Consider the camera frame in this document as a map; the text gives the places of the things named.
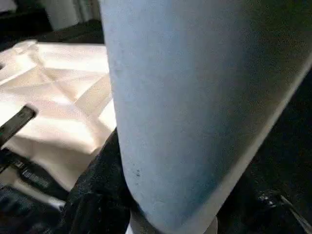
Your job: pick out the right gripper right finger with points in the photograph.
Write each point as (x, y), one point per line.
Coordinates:
(265, 214)

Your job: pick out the white plastic table leg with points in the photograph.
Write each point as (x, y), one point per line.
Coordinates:
(190, 97)

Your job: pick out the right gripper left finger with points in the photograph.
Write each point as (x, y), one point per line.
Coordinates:
(97, 202)

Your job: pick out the white plastic table top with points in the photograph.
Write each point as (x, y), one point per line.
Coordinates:
(56, 97)

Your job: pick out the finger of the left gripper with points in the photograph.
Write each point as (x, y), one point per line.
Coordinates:
(19, 122)

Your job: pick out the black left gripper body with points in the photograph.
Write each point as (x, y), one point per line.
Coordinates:
(31, 204)

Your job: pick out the grey curtain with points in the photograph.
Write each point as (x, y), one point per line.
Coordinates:
(73, 12)

